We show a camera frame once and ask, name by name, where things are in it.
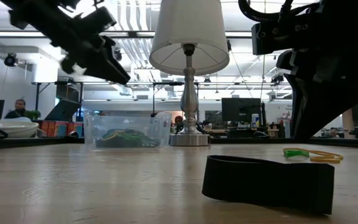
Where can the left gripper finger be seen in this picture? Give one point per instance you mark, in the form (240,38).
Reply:
(107,67)

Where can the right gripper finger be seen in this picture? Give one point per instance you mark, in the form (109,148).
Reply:
(297,105)
(325,105)

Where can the green rubber band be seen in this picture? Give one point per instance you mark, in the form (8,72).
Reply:
(132,135)
(295,153)

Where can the wide black rubber band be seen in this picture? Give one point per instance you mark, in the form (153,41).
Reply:
(259,186)

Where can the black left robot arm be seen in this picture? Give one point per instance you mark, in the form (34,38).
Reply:
(36,12)

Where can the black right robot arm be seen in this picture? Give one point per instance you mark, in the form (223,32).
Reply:
(346,7)

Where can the clear plastic bin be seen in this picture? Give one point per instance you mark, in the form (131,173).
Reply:
(120,121)

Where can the black tilted panel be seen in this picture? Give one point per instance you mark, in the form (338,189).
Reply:
(62,110)

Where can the black ceiling spotlight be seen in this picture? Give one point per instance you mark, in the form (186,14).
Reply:
(10,59)

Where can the orange cardboard box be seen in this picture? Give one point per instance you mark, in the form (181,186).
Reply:
(61,128)

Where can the small green plant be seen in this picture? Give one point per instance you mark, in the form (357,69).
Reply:
(32,114)

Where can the person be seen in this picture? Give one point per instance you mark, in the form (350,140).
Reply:
(16,109)
(179,122)

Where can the white shade silver table lamp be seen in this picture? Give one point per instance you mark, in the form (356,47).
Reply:
(190,40)

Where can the white bowl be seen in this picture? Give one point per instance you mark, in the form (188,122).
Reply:
(14,129)

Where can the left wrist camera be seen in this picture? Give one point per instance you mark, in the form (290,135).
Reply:
(99,18)

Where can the black metal table frame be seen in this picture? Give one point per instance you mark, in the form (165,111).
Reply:
(26,142)

